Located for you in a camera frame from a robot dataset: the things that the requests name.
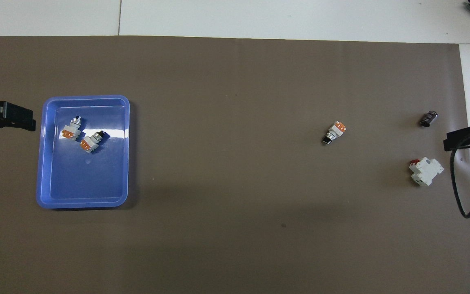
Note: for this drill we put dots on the grey switch orange green base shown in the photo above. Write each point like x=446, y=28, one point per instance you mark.
x=335, y=131

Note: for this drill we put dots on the small dark terminal block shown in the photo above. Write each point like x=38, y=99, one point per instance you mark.
x=428, y=118

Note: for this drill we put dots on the white circuit breaker red lever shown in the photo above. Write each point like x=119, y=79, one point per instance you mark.
x=426, y=171

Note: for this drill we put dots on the blue plastic tray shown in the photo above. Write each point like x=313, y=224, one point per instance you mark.
x=84, y=183

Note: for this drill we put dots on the brown table mat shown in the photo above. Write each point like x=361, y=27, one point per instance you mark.
x=235, y=183

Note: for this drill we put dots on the grey selector switch orange base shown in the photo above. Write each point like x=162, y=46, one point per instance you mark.
x=91, y=141
x=72, y=130

